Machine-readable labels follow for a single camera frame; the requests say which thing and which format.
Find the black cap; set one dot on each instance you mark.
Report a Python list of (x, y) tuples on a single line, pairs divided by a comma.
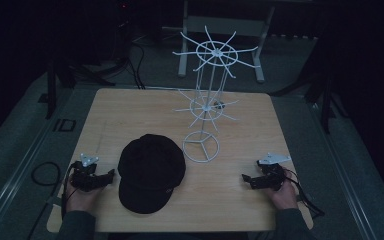
[(150, 166)]

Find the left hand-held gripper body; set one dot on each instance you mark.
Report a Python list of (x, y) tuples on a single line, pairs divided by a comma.
[(84, 173)]

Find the black metal stand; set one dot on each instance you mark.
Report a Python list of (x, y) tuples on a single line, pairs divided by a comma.
[(326, 103), (50, 90)]

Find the small dark clip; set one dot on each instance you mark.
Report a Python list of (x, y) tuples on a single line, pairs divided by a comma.
[(218, 105)]

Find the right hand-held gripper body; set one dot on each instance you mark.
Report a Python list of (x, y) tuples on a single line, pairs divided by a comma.
[(273, 173)]

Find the person's right hand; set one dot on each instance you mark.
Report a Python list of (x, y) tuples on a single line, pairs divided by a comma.
[(284, 197)]

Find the person's left hand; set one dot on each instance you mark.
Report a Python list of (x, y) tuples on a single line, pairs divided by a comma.
[(78, 200)]

